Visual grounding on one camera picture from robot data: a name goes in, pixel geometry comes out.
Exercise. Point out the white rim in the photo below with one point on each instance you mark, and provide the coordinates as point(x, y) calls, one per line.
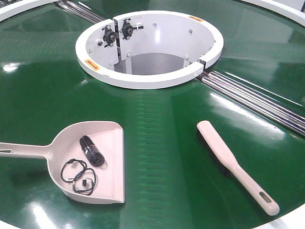
point(21, 6)
point(291, 9)

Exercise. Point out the pink hand brush black bristles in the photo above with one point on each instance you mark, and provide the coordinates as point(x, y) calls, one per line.
point(226, 157)

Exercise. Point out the chrome rollers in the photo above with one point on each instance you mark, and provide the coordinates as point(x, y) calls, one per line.
point(79, 11)
point(254, 100)

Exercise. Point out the white central conveyor ring housing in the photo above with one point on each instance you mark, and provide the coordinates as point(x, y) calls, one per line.
point(197, 42)

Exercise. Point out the chrome rollers right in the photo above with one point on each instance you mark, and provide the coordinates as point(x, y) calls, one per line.
point(254, 100)

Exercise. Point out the right black bearing mount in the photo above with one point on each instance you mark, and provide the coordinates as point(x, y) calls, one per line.
point(127, 28)

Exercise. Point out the left black bearing mount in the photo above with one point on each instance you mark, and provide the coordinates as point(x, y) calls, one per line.
point(109, 36)

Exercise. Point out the pink plastic dustpan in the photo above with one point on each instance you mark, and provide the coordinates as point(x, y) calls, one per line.
point(85, 160)

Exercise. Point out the chrome rollers top left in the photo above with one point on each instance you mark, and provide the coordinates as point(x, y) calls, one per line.
point(79, 11)

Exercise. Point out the white outer rim top right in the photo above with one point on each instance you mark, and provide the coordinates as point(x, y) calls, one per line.
point(291, 9)

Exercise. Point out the white outer rim top left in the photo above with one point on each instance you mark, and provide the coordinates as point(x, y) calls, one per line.
point(21, 6)

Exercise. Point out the black bearing mount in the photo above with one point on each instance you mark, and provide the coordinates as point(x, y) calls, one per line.
point(127, 28)
point(109, 36)

